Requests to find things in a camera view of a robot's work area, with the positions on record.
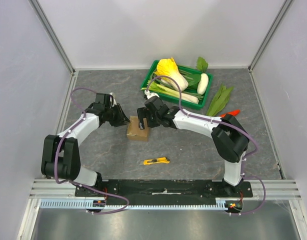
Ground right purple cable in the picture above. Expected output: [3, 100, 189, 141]
[144, 76, 267, 217]

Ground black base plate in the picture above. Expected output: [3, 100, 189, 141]
[74, 179, 254, 200]

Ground celery stalk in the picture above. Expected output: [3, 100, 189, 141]
[148, 82, 201, 104]

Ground green plastic tray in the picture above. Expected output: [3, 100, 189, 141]
[140, 60, 213, 110]

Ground white radish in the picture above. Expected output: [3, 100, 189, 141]
[197, 73, 209, 95]

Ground green long beans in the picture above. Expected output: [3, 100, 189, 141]
[148, 72, 173, 89]

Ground dark green leaf vegetable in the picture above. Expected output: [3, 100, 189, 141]
[179, 70, 201, 90]

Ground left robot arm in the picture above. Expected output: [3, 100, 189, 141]
[41, 92, 130, 197]

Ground brown cardboard express box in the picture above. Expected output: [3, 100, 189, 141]
[126, 116, 150, 142]

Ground slotted cable duct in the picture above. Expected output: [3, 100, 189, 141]
[40, 199, 234, 211]

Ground yellow utility knife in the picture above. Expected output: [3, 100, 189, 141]
[143, 157, 170, 166]

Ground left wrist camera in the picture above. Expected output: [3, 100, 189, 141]
[109, 92, 117, 108]

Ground green leafy lettuce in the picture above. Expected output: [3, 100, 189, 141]
[206, 84, 234, 117]

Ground yellow napa cabbage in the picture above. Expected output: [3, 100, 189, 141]
[154, 57, 189, 92]

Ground orange carrot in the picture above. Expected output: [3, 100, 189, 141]
[220, 109, 241, 118]

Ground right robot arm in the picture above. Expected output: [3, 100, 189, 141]
[137, 96, 250, 197]

